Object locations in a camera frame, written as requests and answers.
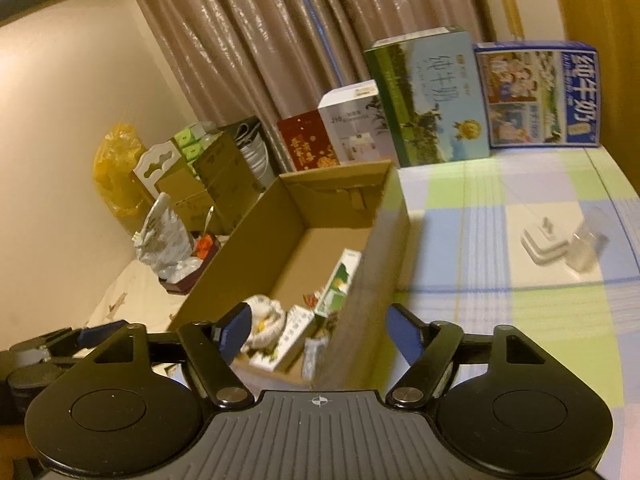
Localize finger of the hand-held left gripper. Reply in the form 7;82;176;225
50;322;133;357

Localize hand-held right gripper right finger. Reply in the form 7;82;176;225
386;303;548;410

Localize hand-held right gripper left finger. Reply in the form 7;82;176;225
90;302;256;411

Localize white cloth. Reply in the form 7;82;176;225
240;294;287;356

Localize white green medicine box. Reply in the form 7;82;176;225
247;305;316;372

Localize dark tray with items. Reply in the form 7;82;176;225
157;205;223;295

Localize pale small packet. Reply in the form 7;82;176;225
301;337;331;379

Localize white patterned plastic bag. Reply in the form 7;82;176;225
132;192;196;277

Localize closed brown cardboard box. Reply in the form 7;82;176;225
157;132;267;235

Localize white charger plug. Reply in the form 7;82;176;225
521;216;571;266

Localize yellow plastic bag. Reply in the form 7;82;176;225
92;122;151;219

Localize stack of striped bowls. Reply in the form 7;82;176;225
235;117;279;193

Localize small green boxes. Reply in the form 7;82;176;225
174;122;219;166

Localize clear plastic container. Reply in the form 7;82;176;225
565;207;612;275

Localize red gift box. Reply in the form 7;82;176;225
276;109;341;172

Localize white printed box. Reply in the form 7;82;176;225
317;80;401;165

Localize green milk carton box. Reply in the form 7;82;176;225
363;27;491;168

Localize blue milk carton box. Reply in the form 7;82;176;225
472;41;601;150

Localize pink shiny curtain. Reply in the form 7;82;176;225
120;0;501;172

